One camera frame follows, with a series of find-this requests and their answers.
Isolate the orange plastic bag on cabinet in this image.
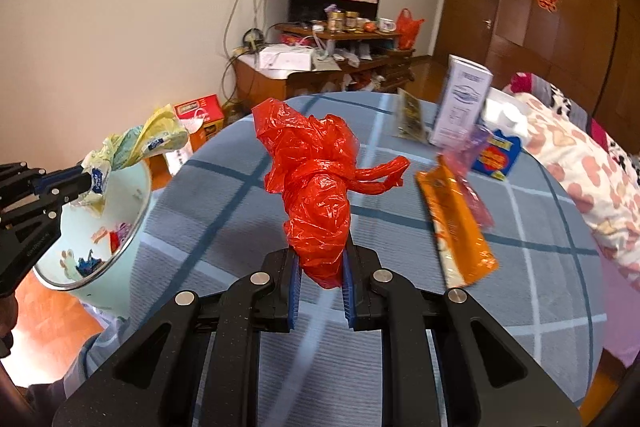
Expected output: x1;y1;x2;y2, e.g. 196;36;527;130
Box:
396;8;425;50

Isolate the white milk carton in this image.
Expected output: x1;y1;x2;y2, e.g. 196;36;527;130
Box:
428;54;492;148

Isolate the red cardboard box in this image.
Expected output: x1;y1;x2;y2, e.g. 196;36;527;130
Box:
174;94;224;152

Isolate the wooden door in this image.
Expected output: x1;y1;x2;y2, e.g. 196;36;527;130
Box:
433;0;499;65

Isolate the white mug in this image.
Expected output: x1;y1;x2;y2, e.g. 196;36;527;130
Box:
376;17;396;34

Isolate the dark flat packet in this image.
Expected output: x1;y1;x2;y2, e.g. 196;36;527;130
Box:
395;89;427;143

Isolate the white flat box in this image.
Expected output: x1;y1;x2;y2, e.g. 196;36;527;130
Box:
258;43;314;72

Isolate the striped cow print blanket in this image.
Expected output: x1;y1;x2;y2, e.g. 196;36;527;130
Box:
503;72;639;185

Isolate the pink heart patterned quilt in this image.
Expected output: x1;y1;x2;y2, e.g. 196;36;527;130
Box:
488;88;639;289

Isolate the pink translucent plastic bag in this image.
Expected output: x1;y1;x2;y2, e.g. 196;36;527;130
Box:
442;124;495;229

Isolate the light blue trash bin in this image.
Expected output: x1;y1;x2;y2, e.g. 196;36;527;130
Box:
34;162;154;317

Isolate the blue yellow snack box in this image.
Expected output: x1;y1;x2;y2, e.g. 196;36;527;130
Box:
472;130;522;181

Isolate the red orange snack wrapper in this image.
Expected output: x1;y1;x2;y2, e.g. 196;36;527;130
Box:
108;222;131;255

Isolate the brown wooden wardrobe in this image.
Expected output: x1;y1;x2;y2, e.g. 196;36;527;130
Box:
483;0;639;152

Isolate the white green wrapper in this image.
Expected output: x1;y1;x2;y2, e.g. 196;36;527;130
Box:
75;105;190;217

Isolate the red plastic bag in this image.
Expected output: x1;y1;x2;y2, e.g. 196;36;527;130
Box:
252;98;410;289

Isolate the wooden tv cabinet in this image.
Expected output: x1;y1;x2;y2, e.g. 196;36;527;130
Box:
232;23;416;109

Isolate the orange long snack wrapper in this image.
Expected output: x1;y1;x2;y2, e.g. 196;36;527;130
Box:
416;155;499;288

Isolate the blue plaid tablecloth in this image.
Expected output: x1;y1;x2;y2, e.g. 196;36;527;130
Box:
54;93;603;426

